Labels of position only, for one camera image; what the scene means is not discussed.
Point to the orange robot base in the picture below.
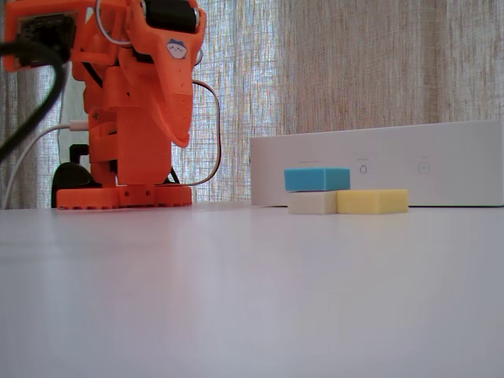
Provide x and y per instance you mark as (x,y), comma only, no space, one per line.
(141,157)

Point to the black table clamp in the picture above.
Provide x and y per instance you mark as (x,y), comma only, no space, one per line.
(71,177)

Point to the orange gripper black servo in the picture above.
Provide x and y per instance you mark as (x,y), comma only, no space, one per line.
(170,84)

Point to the white foam cuboid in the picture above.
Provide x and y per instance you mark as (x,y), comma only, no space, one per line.
(311,202)

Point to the white cardboard bin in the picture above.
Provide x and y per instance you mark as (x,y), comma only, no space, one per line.
(453,157)

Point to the black wrist camera orange mount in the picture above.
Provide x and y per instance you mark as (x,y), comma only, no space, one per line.
(43,31)

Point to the yellow foam cuboid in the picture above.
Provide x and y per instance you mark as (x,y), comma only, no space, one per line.
(370,202)

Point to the blue foam cuboid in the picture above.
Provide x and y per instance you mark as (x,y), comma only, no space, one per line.
(315,179)

